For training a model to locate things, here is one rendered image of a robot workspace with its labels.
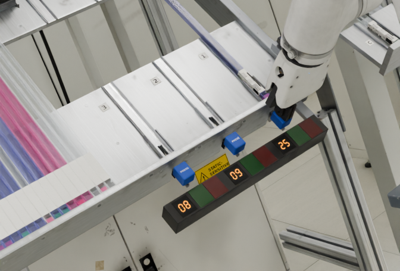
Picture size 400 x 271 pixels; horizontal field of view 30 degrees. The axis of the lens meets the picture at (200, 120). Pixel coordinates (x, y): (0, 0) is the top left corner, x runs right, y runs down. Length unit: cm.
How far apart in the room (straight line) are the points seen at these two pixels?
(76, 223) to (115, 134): 18
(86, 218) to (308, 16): 46
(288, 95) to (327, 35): 14
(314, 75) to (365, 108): 43
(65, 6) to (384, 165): 77
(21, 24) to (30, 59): 177
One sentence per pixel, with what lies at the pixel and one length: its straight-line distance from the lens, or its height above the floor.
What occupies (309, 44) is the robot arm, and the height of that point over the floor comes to 84.
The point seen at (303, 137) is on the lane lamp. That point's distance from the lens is 133.
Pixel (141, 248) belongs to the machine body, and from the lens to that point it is 159.
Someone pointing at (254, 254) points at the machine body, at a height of 31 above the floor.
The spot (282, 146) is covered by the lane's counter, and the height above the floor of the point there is 66.
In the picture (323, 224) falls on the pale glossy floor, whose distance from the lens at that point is 246.
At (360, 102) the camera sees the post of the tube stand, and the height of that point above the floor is 57.
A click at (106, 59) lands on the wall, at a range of 332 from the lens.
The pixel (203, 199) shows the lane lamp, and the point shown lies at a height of 65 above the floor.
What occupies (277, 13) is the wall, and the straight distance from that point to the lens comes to 382.
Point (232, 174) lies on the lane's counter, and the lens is 125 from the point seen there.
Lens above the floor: 110
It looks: 16 degrees down
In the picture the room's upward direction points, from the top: 21 degrees counter-clockwise
